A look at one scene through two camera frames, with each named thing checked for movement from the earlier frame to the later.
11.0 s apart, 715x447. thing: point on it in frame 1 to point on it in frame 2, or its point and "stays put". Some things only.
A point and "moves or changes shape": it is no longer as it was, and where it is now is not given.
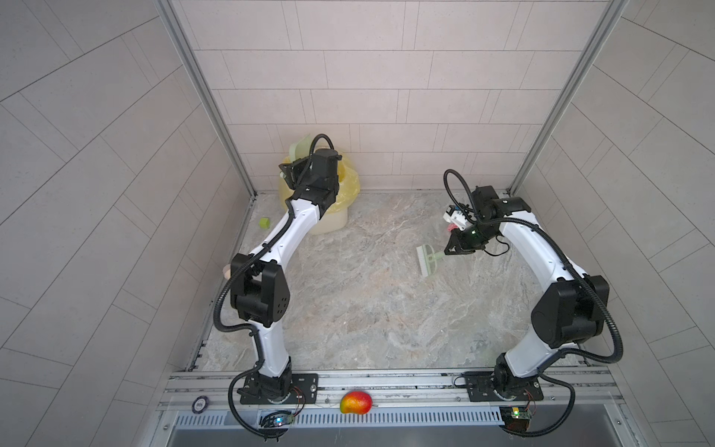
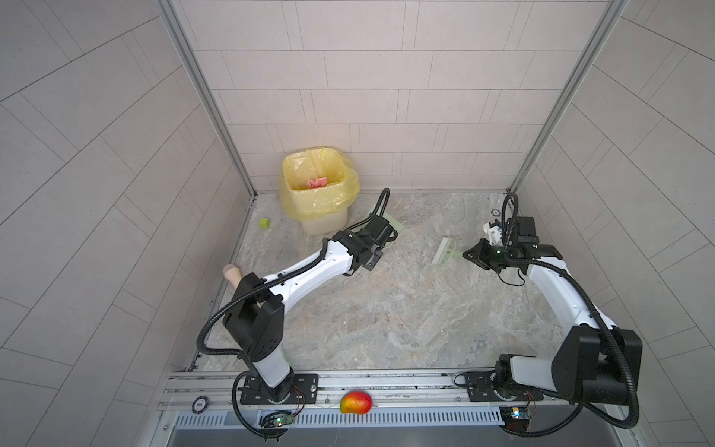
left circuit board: [276, 419] stays put
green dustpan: [301, 149] to [395, 223]
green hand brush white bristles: [427, 259] moves or changes shape
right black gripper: [459, 244] to [479, 250]
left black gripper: [289, 174] to [375, 255]
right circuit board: [516, 419] stays put
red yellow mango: [358, 402] stays put
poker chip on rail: [199, 404] stays put
